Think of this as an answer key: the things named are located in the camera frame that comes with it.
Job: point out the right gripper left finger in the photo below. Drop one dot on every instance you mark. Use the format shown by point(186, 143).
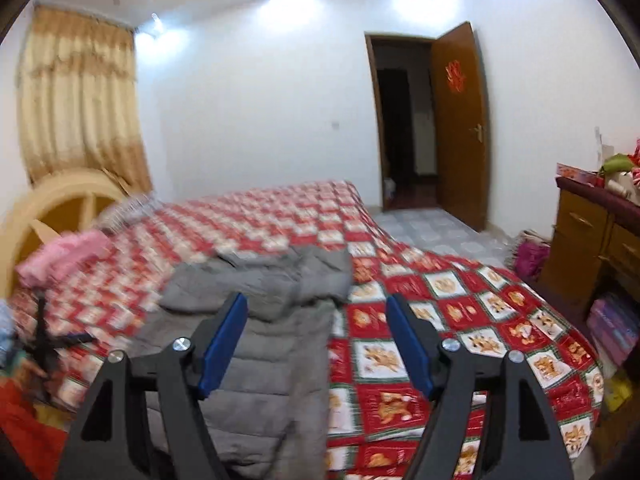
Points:
point(141, 418)

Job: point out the grey puffer jacket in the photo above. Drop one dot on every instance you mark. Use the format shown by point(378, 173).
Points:
point(269, 418)

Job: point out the magenta clothes pile on floor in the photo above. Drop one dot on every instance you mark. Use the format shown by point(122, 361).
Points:
point(527, 255)

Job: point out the red patchwork bear bedspread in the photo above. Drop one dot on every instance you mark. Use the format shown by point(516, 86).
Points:
point(441, 367)

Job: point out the pink folded blanket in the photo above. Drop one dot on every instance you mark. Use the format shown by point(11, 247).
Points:
point(56, 259)

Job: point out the brown wooden dresser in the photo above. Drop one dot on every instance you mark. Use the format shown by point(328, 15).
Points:
point(594, 248)

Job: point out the striped grey pillow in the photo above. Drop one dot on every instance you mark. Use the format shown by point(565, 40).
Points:
point(126, 213)

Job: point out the cream wooden headboard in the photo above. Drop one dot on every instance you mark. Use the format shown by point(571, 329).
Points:
point(67, 201)

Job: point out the red flat box on dresser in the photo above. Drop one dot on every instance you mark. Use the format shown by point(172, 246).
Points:
point(576, 174)

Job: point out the green bag on dresser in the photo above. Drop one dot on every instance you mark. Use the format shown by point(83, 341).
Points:
point(615, 165)

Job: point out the beige patterned curtain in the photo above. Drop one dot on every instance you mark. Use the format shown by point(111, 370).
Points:
point(77, 98)

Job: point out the brown wooden door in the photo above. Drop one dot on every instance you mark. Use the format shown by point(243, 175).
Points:
point(461, 132)

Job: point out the red double happiness sticker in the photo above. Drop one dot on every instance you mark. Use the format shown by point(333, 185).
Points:
point(456, 78)

